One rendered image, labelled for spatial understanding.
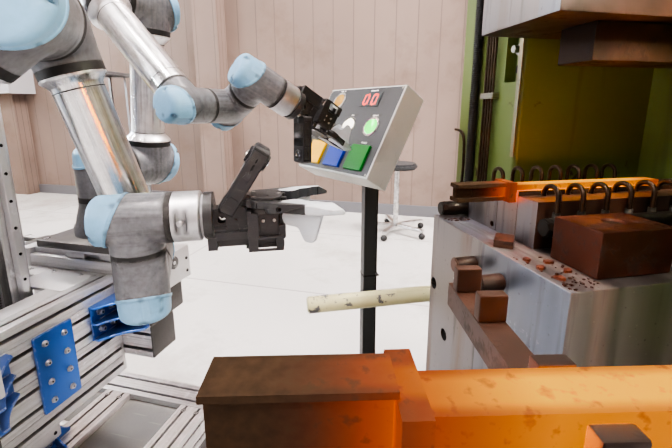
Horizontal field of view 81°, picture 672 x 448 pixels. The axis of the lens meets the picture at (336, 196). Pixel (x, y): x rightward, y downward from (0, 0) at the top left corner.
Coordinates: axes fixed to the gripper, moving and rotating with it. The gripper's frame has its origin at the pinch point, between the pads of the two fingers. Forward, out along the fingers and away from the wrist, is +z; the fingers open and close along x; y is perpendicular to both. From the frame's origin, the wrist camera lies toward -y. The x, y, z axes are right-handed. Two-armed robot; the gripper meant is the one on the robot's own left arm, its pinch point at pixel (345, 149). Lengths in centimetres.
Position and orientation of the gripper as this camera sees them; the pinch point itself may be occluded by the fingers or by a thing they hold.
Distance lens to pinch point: 105.0
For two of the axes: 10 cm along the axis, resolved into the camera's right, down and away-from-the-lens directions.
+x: -6.0, -1.7, 7.9
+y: 4.0, -9.1, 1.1
